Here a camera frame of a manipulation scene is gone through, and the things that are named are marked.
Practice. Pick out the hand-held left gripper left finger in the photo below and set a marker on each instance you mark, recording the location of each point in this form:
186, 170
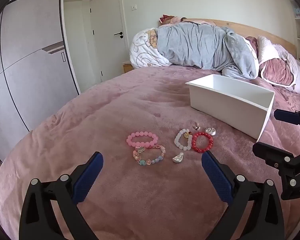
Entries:
87, 177

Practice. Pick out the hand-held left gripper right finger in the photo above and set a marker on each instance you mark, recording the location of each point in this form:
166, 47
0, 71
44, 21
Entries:
216, 173

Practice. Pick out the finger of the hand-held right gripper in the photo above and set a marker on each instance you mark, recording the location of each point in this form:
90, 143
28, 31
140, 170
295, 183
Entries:
287, 116
272, 152

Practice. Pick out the silver ingot charm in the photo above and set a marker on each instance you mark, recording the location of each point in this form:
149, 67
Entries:
177, 158

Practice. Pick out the silver leaf charm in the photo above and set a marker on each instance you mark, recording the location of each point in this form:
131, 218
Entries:
212, 131

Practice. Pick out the small silver earring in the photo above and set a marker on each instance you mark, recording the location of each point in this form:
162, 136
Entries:
196, 127

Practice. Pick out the white rectangular storage box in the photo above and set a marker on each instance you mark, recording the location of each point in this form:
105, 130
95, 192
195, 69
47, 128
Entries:
227, 105

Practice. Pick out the dusty pink velvet pillow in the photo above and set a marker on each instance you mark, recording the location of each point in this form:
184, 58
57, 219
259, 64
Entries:
277, 72

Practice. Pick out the pale pink quilt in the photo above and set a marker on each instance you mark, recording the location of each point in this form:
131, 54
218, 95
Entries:
267, 47

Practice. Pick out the wooden headboard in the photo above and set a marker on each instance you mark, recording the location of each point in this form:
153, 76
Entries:
265, 33

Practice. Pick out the grey duvet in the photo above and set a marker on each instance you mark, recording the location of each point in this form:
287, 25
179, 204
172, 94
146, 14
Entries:
197, 45

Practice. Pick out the wooden nightstand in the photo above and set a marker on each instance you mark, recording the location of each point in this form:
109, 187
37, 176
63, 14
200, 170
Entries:
127, 68

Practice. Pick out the white cartoon pillow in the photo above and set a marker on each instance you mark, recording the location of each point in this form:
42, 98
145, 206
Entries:
142, 52

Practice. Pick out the grey wardrobe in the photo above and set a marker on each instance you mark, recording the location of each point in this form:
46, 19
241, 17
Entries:
27, 42

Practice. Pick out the plush toy with red bow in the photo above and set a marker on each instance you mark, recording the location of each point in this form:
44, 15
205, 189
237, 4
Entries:
173, 19

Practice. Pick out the white door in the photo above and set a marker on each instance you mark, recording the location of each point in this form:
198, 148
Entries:
107, 17

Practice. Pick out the white light switch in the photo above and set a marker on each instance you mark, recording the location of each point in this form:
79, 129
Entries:
134, 7

